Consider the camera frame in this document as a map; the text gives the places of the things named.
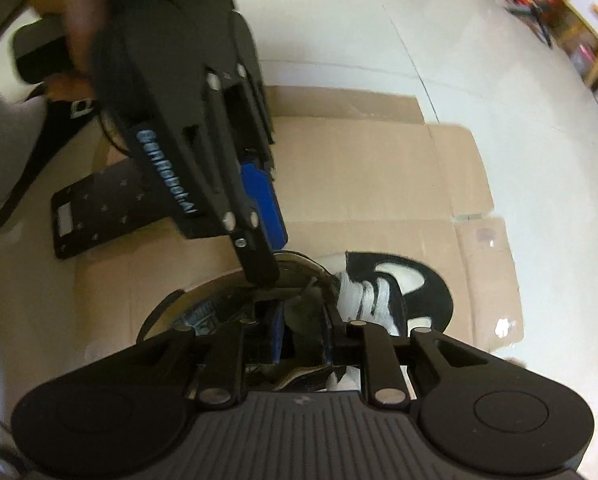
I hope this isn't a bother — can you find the flattened cardboard box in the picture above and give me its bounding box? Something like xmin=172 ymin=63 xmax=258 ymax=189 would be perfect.
xmin=74 ymin=85 xmax=525 ymax=356

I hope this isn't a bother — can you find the person's left hand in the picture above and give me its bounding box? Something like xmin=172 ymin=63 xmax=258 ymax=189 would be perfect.
xmin=65 ymin=0 xmax=108 ymax=79

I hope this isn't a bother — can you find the black and white shoe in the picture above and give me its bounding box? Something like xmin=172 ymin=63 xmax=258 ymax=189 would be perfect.
xmin=136 ymin=249 xmax=454 ymax=393

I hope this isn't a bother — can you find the person's leg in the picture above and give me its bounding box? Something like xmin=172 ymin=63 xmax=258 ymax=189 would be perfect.
xmin=44 ymin=72 xmax=97 ymax=102

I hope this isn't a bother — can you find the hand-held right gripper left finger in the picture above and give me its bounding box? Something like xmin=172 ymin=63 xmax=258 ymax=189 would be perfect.
xmin=129 ymin=305 xmax=286 ymax=406

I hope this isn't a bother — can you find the white shoelace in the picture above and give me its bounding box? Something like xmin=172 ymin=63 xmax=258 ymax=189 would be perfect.
xmin=335 ymin=269 xmax=406 ymax=337

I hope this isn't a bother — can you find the black tripod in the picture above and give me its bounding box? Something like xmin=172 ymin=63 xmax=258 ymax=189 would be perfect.
xmin=476 ymin=0 xmax=555 ymax=48

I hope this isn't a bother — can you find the black patterned flat device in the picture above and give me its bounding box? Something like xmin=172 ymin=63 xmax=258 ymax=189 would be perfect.
xmin=51 ymin=160 xmax=180 ymax=261

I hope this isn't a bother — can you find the wooden shelf unit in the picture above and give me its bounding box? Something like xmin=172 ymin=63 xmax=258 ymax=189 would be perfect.
xmin=549 ymin=0 xmax=598 ymax=141

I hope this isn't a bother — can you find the grey cloth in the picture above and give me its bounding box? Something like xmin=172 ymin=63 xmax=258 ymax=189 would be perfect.
xmin=0 ymin=72 xmax=47 ymax=216

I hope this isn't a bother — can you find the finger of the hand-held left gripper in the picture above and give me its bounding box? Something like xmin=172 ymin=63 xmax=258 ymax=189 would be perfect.
xmin=228 ymin=11 xmax=288 ymax=253
xmin=203 ymin=79 xmax=281 ymax=289

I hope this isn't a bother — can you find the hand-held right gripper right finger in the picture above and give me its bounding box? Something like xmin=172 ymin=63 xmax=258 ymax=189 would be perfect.
xmin=320 ymin=304 xmax=486 ymax=407

